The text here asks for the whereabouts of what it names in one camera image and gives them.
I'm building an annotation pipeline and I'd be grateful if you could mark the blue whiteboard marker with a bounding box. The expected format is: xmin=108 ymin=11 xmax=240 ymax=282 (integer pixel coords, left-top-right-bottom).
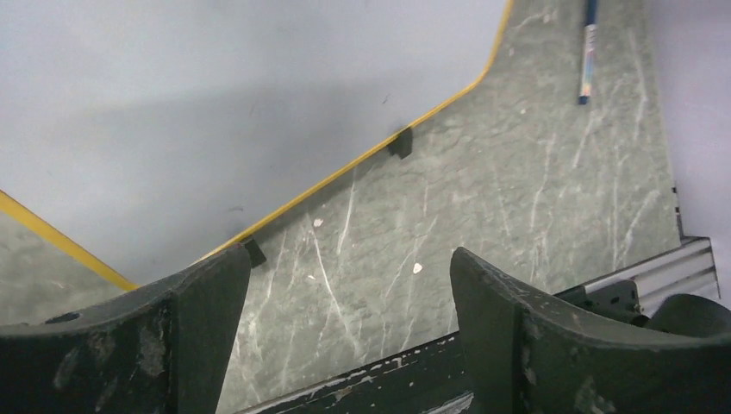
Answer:
xmin=578 ymin=0 xmax=598 ymax=105

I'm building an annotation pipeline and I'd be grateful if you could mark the yellow framed whiteboard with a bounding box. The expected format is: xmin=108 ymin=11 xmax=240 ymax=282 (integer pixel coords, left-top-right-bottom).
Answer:
xmin=1 ymin=1 xmax=512 ymax=290

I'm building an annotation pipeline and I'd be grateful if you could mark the aluminium frame profile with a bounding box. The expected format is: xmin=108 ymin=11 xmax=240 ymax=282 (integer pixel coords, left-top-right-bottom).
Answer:
xmin=584 ymin=237 xmax=721 ymax=317

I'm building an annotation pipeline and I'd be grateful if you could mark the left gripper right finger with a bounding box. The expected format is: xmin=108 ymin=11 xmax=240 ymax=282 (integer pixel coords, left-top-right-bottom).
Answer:
xmin=450 ymin=248 xmax=730 ymax=413

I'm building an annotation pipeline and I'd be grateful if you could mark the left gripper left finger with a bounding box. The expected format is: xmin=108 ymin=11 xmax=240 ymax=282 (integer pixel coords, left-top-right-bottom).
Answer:
xmin=1 ymin=244 xmax=251 ymax=413

